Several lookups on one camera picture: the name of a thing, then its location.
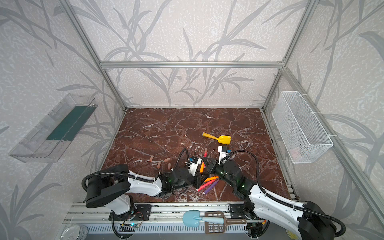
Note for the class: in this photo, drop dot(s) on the clear glass bowl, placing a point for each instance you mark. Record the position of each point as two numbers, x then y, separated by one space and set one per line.
74 232

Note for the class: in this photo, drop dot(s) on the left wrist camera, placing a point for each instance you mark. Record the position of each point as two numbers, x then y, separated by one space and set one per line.
193 164

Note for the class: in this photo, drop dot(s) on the purple marker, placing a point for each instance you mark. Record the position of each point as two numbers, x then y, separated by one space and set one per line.
210 187

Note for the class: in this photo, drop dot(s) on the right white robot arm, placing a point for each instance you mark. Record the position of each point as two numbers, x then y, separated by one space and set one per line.
306 220

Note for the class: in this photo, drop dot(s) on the white wire basket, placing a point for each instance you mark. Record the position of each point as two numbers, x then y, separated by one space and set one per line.
303 135

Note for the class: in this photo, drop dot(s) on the orange marker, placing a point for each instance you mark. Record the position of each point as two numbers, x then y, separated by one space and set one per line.
202 168
210 180

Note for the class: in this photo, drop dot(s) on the yellow toy scoop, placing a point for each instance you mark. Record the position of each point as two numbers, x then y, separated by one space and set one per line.
225 140

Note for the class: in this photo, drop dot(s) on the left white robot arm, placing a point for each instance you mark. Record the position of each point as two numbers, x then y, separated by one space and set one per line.
107 188

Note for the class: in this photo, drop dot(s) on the right pink marker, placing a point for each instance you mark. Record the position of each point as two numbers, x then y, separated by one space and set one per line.
205 185

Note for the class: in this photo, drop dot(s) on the clear plastic wall shelf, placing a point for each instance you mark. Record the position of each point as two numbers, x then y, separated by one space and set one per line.
49 139

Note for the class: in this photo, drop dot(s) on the aluminium front rail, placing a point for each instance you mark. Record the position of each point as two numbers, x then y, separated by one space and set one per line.
164 212

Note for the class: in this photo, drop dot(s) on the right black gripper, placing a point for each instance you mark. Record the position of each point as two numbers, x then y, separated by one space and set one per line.
213 165

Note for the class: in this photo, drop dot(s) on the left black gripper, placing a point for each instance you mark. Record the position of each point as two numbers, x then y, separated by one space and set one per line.
196 179

